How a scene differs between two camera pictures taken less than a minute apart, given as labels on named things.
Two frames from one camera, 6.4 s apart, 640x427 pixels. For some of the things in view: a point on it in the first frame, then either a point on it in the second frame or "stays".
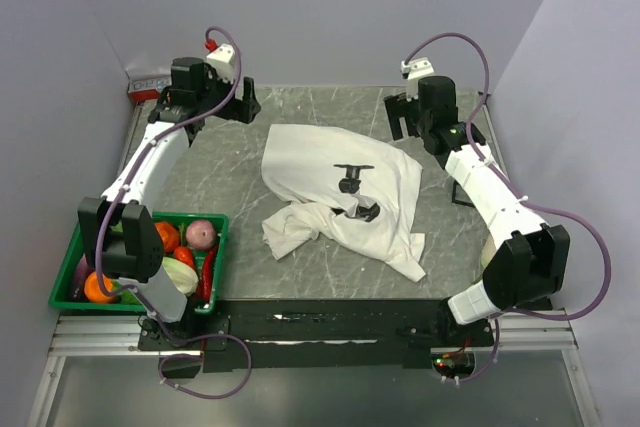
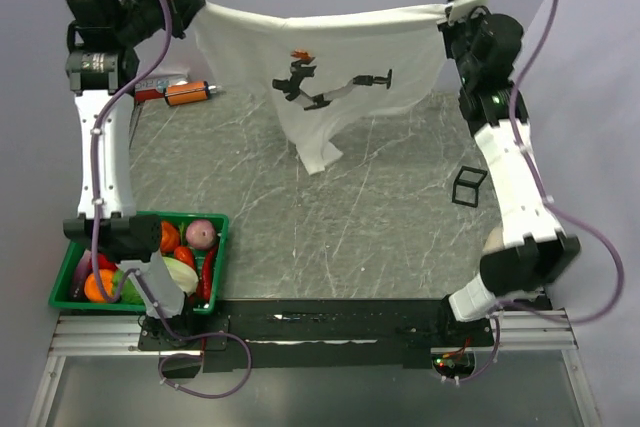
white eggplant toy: x=489 y=251 stays
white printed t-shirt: x=346 y=185 -> x=321 y=73
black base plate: x=230 y=335 stays
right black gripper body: x=408 y=109 -> x=458 y=38
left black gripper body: x=217 y=91 -> x=140 y=15
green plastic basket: x=61 y=295 stays
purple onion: x=200 y=234 stays
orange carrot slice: x=93 y=290 stays
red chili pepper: x=205 y=286 stays
